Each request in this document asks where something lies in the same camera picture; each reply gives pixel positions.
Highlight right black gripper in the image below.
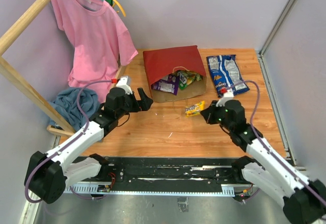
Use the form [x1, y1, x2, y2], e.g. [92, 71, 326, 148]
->
[201, 100, 233, 131]

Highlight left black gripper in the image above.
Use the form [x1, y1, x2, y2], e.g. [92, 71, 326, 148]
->
[116, 87, 153, 119]

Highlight yellow M&M's packet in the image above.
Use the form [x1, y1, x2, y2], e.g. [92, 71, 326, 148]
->
[184, 100, 205, 117]

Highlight red paper bag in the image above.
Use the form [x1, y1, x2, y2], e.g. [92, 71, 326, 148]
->
[143, 45, 207, 103]

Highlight blue Doritos chip bag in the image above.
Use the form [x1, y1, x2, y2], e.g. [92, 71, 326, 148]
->
[206, 54, 250, 98]

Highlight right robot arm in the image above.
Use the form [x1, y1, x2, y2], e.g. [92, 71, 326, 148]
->
[200, 100, 325, 223]

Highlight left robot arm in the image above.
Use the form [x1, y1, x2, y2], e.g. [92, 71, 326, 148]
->
[24, 87, 153, 204]

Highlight purple snack packet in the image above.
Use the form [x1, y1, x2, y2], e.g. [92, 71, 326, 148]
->
[151, 74, 180, 95]

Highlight green snack packet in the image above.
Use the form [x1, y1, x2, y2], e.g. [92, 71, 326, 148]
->
[177, 70, 203, 90]

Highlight pink t-shirt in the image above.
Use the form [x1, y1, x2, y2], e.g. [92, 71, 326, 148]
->
[51, 0, 138, 102]

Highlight blue cloth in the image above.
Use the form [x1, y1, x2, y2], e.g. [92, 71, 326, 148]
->
[48, 88, 100, 131]

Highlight wooden clothes rack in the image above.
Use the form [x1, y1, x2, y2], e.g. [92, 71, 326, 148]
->
[0, 0, 128, 137]

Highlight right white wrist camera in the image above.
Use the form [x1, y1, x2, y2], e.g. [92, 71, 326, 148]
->
[216, 88, 234, 107]

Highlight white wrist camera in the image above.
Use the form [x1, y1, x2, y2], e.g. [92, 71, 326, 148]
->
[114, 75, 132, 95]
[216, 88, 234, 107]

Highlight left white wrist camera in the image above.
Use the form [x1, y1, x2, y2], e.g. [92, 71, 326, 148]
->
[114, 75, 132, 95]

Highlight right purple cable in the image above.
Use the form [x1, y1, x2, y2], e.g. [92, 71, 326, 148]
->
[227, 79, 326, 209]

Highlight purple cable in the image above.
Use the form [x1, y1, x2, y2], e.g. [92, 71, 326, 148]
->
[227, 79, 326, 209]
[24, 79, 114, 204]

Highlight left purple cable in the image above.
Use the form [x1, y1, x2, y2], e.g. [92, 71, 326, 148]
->
[24, 79, 114, 204]

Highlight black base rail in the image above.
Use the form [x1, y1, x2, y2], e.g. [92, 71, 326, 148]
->
[61, 155, 314, 197]

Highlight aluminium frame post right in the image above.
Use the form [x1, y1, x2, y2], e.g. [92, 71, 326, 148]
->
[258, 0, 311, 57]

